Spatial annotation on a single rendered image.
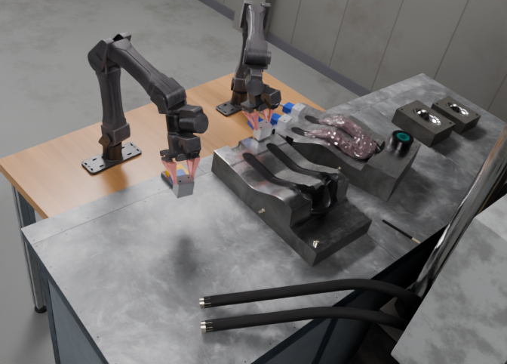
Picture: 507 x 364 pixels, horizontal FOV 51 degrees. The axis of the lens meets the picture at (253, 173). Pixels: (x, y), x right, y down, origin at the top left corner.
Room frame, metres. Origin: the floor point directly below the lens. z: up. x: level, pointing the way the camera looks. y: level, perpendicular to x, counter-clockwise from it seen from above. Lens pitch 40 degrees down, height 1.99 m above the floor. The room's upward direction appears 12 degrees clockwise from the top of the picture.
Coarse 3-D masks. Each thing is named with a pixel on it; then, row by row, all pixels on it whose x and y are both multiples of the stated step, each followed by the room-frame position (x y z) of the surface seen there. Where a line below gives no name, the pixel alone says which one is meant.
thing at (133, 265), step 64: (384, 128) 1.87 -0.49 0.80; (128, 192) 1.20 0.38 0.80; (448, 192) 1.54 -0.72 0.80; (64, 256) 0.90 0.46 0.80; (128, 256) 0.95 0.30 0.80; (192, 256) 0.99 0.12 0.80; (256, 256) 1.04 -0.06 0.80; (384, 256) 1.15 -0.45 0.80; (128, 320) 0.75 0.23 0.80; (192, 320) 0.79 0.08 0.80
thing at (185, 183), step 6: (180, 174) 1.17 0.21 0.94; (186, 174) 1.16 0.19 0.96; (180, 180) 1.13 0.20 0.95; (186, 180) 1.14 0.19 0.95; (192, 180) 1.14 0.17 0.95; (174, 186) 1.13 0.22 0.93; (180, 186) 1.11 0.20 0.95; (186, 186) 1.13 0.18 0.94; (192, 186) 1.14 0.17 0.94; (174, 192) 1.13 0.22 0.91; (180, 192) 1.12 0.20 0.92; (186, 192) 1.13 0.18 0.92; (192, 192) 1.14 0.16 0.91
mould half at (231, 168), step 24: (264, 144) 1.47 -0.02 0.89; (288, 144) 1.50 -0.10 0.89; (216, 168) 1.36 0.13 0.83; (240, 168) 1.32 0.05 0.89; (288, 168) 1.38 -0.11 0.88; (312, 168) 1.38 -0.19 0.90; (240, 192) 1.28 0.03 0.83; (264, 192) 1.21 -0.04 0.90; (288, 192) 1.21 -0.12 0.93; (264, 216) 1.19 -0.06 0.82; (288, 216) 1.13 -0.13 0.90; (312, 216) 1.19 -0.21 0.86; (336, 216) 1.22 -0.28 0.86; (360, 216) 1.24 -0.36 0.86; (288, 240) 1.12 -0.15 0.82; (312, 240) 1.10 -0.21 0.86; (336, 240) 1.12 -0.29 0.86; (312, 264) 1.05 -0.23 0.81
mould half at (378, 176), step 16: (304, 112) 1.78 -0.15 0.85; (320, 112) 1.81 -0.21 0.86; (272, 128) 1.63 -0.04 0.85; (288, 128) 1.65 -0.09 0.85; (304, 128) 1.67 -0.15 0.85; (336, 128) 1.65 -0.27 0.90; (368, 128) 1.72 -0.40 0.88; (304, 144) 1.56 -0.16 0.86; (320, 144) 1.53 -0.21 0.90; (416, 144) 1.64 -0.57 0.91; (320, 160) 1.53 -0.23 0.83; (336, 160) 1.50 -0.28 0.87; (352, 160) 1.51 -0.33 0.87; (368, 160) 1.48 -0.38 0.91; (384, 160) 1.50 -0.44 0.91; (400, 160) 1.52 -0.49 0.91; (352, 176) 1.47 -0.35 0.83; (368, 176) 1.45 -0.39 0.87; (384, 176) 1.43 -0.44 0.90; (400, 176) 1.45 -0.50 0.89; (368, 192) 1.44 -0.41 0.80; (384, 192) 1.42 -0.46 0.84
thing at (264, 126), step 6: (258, 120) 1.53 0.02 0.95; (264, 120) 1.52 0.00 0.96; (252, 126) 1.51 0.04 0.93; (258, 126) 1.49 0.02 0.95; (264, 126) 1.49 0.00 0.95; (270, 126) 1.50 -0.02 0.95; (258, 132) 1.48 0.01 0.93; (264, 132) 1.48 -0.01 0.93; (270, 132) 1.51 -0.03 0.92; (258, 138) 1.48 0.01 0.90
